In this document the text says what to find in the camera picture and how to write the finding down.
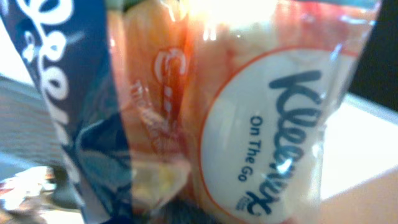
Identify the blue Kleenex tissue pack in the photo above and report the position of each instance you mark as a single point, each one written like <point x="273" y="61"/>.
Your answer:
<point x="191" y="111"/>

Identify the grey plastic mesh basket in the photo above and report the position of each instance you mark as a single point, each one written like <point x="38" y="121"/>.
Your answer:
<point x="28" y="138"/>

